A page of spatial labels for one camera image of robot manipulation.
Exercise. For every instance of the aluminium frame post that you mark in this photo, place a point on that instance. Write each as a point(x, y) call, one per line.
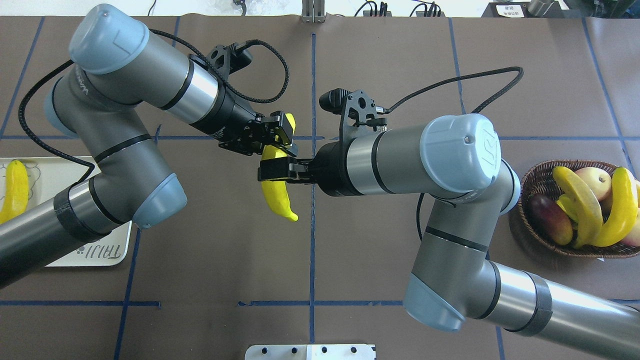
point(313, 11)

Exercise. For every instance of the white bear print tray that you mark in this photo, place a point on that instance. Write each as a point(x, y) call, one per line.
point(47, 176)

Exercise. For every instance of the dark red mango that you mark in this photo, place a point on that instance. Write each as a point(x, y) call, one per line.
point(550, 219)

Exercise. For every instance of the yellow banana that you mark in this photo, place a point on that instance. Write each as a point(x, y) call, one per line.
point(275, 192)

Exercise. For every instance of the brown wicker basket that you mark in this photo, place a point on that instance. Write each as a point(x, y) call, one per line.
point(539, 180)

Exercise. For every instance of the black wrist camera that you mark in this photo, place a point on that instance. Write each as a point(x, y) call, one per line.
point(359, 114)
point(226, 60)

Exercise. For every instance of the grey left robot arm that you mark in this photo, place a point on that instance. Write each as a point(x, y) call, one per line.
point(117, 62)

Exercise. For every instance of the yellow banana basket centre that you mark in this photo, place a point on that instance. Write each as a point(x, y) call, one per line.
point(579, 201)

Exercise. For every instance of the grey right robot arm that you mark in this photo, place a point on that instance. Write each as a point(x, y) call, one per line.
point(457, 160)

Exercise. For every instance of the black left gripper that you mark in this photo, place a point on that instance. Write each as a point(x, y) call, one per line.
point(231, 119)

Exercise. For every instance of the yellow banana basket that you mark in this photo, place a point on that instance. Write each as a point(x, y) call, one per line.
point(624, 210)
point(579, 201)

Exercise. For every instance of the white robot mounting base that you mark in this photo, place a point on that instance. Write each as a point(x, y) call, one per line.
point(347, 351)

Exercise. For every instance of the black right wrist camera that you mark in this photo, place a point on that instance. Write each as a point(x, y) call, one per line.
point(359, 114)

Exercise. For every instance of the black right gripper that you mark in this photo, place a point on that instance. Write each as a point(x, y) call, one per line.
point(330, 169)

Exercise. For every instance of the yellow banana basket right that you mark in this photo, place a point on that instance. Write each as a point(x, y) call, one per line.
point(624, 210)

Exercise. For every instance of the pale yellow apple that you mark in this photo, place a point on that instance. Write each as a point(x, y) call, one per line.
point(598, 180)

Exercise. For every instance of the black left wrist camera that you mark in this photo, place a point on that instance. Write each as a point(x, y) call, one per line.
point(226, 60)

